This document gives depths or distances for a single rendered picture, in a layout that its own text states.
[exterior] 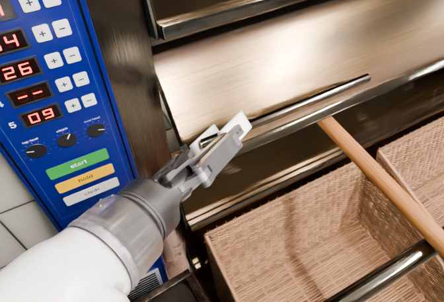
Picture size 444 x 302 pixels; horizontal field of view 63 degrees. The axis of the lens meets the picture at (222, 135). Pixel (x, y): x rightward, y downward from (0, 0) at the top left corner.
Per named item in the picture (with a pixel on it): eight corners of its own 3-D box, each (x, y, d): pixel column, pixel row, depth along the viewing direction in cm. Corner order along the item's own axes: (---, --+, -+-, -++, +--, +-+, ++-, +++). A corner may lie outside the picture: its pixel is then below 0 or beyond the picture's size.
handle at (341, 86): (193, 149, 59) (189, 139, 59) (350, 85, 69) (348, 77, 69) (203, 150, 53) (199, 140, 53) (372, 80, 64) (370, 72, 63)
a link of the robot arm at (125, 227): (49, 231, 38) (91, 197, 42) (101, 296, 40) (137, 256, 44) (90, 218, 32) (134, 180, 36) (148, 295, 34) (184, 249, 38)
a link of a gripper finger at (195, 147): (202, 161, 54) (199, 162, 55) (224, 138, 59) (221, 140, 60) (191, 145, 54) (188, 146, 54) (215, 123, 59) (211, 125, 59)
